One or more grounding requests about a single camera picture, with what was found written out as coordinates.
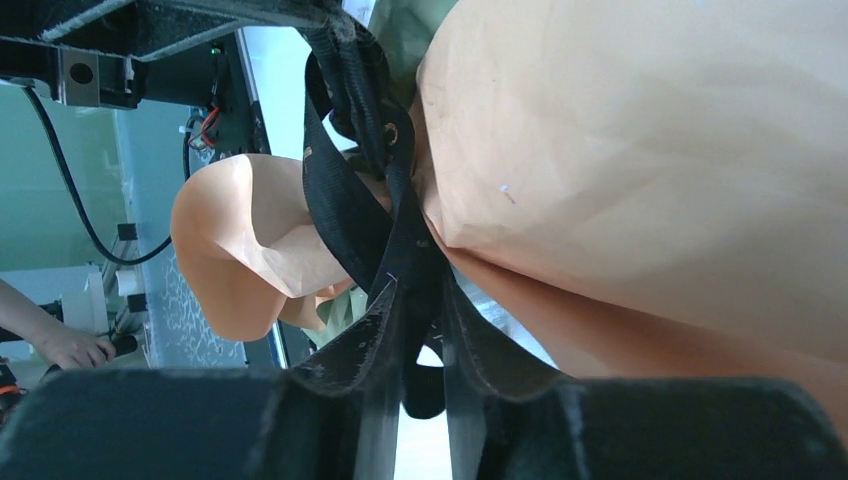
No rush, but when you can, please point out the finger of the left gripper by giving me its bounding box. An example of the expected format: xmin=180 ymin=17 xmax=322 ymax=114
xmin=1 ymin=1 xmax=342 ymax=109

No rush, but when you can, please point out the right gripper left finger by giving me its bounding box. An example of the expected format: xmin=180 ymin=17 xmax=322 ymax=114
xmin=0 ymin=281 xmax=405 ymax=480

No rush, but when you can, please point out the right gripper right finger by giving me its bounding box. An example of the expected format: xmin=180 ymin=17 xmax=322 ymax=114
xmin=440 ymin=278 xmax=848 ymax=480

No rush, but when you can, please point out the green orange wrapping paper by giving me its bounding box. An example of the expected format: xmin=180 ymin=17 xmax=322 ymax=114
xmin=170 ymin=0 xmax=848 ymax=439

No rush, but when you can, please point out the black printed ribbon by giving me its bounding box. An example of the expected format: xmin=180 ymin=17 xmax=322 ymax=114
xmin=301 ymin=13 xmax=452 ymax=421

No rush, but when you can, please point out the person's bare forearm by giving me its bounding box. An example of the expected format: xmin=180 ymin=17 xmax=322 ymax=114
xmin=1 ymin=281 xmax=64 ymax=344

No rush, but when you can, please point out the person's bare hand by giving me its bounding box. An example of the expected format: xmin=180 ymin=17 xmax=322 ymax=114
xmin=32 ymin=325 xmax=116 ymax=370

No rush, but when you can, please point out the black mounting rail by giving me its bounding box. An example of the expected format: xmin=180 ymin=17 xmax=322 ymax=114
xmin=144 ymin=30 xmax=271 ymax=159

